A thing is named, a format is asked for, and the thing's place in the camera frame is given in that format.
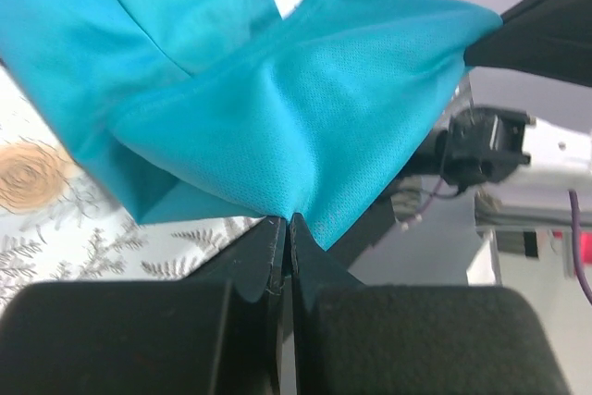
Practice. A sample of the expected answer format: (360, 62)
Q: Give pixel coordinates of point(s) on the teal t shirt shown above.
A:
(188, 109)

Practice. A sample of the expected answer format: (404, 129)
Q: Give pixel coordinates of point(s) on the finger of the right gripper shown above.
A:
(548, 38)

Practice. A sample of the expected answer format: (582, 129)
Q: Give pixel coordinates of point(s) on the floral patterned table mat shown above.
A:
(56, 223)

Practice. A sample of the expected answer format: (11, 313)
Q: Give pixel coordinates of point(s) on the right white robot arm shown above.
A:
(494, 145)

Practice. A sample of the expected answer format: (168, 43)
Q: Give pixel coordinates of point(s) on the aluminium frame rail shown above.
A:
(526, 230)

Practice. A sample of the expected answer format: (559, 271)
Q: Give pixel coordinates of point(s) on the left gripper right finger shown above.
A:
(352, 338)

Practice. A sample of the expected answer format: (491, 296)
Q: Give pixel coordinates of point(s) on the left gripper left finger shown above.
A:
(218, 331)

